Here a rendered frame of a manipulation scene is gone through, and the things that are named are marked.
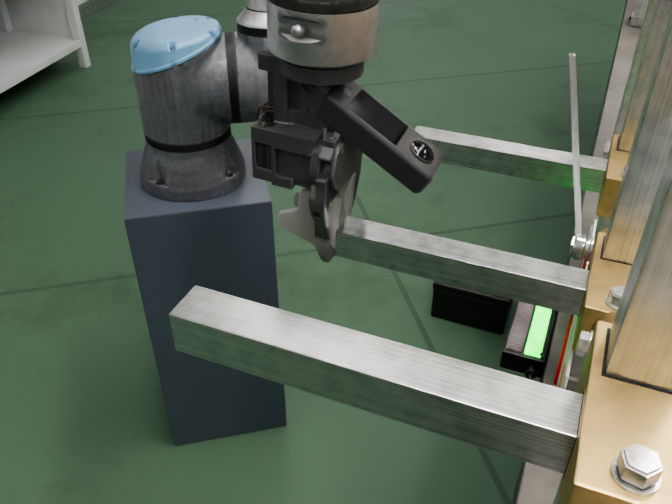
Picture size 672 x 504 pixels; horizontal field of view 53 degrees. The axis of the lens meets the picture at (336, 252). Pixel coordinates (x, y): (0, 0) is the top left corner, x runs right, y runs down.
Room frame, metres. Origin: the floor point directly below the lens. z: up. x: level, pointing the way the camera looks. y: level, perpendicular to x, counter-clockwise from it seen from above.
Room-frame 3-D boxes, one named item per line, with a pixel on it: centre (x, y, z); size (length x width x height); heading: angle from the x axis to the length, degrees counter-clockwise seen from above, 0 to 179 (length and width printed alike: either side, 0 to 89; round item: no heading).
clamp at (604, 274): (0.46, -0.25, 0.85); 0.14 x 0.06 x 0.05; 158
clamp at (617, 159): (0.69, -0.34, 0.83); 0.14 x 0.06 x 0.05; 158
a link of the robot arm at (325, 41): (0.54, 0.01, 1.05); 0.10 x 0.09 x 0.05; 157
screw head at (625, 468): (0.18, -0.13, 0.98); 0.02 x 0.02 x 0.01
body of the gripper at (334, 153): (0.55, 0.02, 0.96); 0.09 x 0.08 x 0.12; 67
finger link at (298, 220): (0.54, 0.03, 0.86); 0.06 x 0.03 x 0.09; 67
